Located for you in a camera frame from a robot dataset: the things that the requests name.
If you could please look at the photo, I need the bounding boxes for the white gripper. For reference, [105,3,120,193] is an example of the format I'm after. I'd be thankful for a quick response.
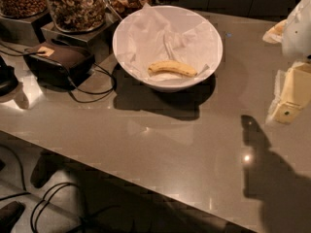
[262,0,311,124]

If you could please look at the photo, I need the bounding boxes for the yellow banana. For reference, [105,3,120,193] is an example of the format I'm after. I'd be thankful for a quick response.
[148,60,197,77]

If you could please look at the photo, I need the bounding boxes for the white bowl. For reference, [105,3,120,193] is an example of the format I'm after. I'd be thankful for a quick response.
[112,5,225,93]

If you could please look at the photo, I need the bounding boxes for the white paper liner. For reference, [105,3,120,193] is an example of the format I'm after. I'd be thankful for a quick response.
[116,3,219,83]

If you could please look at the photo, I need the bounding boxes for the glass jar of mixed nuts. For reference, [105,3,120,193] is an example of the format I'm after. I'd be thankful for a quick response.
[46,0,106,33]

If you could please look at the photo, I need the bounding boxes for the dark brown box device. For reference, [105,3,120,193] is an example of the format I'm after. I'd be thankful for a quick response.
[23,42,95,90]

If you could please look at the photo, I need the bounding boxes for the dark metal jar stand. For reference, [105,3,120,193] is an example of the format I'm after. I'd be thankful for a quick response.
[0,12,52,46]

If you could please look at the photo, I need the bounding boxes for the glass jar of brown nuts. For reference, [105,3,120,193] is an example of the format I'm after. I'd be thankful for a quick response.
[0,0,47,18]

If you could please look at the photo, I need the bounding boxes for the black round object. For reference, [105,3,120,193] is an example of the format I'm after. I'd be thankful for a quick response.
[0,56,18,96]

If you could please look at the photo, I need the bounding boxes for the dark object on floor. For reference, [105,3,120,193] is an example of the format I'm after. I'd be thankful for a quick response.
[0,201,25,233]

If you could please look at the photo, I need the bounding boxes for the black cable on table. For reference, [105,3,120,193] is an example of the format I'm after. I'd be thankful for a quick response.
[0,39,118,104]

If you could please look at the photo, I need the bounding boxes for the black floor cable loop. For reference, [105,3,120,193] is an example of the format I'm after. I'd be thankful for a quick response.
[0,144,88,233]

